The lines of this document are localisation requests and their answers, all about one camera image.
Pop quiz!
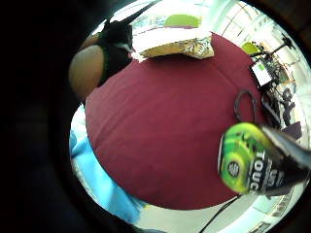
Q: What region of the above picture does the green and black can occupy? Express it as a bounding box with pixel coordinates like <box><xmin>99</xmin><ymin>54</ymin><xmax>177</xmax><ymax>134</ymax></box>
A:
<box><xmin>217</xmin><ymin>121</ymin><xmax>311</xmax><ymax>197</ymax></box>

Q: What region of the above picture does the black equipment on table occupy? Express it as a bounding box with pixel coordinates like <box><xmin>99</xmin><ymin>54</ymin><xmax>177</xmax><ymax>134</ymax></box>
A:
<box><xmin>261</xmin><ymin>91</ymin><xmax>284</xmax><ymax>128</ymax></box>

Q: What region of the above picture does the small monitor on stand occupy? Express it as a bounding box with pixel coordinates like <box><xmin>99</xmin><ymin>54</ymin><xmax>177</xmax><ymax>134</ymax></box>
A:
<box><xmin>250</xmin><ymin>59</ymin><xmax>275</xmax><ymax>89</ymax></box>

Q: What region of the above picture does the black tripod stand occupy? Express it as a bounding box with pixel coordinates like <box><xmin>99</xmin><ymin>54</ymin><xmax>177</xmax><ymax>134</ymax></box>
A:
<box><xmin>271</xmin><ymin>33</ymin><xmax>296</xmax><ymax>56</ymax></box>

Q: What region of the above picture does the green chair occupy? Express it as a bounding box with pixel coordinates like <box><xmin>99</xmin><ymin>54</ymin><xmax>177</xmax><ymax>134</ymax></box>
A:
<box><xmin>163</xmin><ymin>14</ymin><xmax>202</xmax><ymax>29</ymax></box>
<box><xmin>241</xmin><ymin>42</ymin><xmax>262</xmax><ymax>56</ymax></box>

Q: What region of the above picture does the red tablecloth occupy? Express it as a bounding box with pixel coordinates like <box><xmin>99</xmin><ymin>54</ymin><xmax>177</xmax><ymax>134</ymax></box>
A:
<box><xmin>85</xmin><ymin>32</ymin><xmax>276</xmax><ymax>211</ymax></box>

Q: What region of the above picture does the blue cloth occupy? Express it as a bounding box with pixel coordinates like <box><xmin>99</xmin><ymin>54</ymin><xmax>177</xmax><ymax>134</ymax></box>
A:
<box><xmin>69</xmin><ymin>129</ymin><xmax>148</xmax><ymax>225</ymax></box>

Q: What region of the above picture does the the person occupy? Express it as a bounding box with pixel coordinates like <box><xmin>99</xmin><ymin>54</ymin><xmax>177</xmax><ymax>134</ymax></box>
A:
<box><xmin>67</xmin><ymin>18</ymin><xmax>136</xmax><ymax>105</ymax></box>

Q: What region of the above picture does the black coiled cable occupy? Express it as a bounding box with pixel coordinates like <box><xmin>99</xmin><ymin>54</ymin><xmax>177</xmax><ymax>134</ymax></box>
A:
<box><xmin>233</xmin><ymin>89</ymin><xmax>258</xmax><ymax>124</ymax></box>

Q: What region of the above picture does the thin black cable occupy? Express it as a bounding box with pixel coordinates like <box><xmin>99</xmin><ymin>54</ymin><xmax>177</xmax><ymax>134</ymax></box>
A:
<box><xmin>198</xmin><ymin>193</ymin><xmax>243</xmax><ymax>233</ymax></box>

